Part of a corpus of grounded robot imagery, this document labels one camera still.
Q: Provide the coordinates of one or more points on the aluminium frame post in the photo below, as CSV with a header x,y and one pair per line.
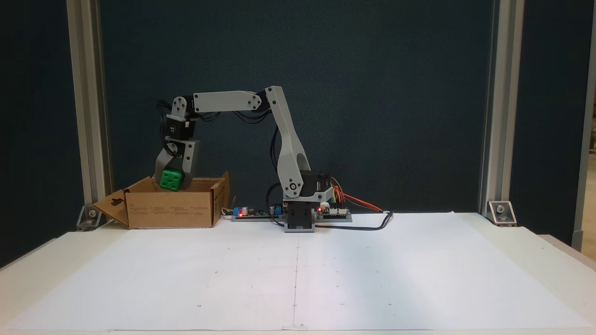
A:
x,y
500,116
584,139
88,116

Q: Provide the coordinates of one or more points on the large white paper sheet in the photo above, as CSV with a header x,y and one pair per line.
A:
x,y
298,279

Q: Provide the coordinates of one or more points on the green dice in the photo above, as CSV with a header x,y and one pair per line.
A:
x,y
171,180

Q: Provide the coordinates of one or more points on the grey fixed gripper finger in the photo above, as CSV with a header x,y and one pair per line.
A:
x,y
191,174

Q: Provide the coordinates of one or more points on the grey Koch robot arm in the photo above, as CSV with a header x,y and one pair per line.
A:
x,y
291,149

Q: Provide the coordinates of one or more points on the blue circuit board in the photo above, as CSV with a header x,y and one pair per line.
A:
x,y
258,214

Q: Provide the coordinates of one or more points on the metal corner bracket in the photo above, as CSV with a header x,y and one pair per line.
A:
x,y
502,214
93,216

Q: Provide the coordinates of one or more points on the brown cardboard box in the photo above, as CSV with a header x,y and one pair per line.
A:
x,y
172,209

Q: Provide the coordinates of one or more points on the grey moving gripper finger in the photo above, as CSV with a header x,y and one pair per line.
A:
x,y
170,160

